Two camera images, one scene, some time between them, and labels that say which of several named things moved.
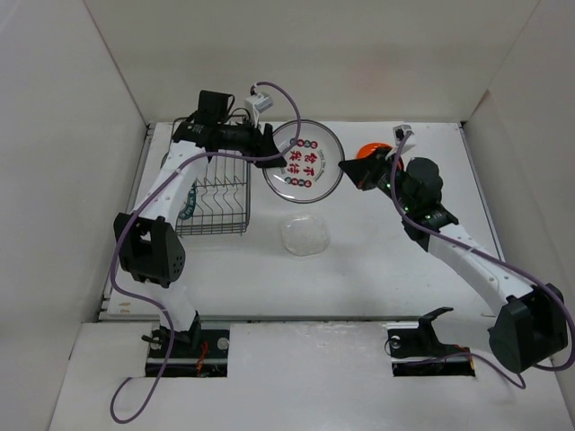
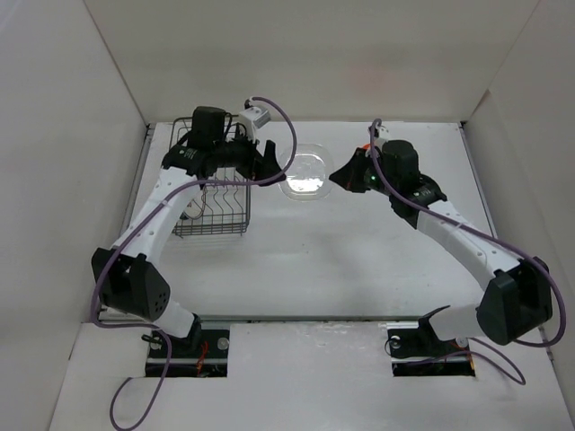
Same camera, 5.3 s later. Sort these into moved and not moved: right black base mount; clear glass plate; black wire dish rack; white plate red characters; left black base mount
Moved: clear glass plate; white plate red characters
Not moved: black wire dish rack; right black base mount; left black base mount
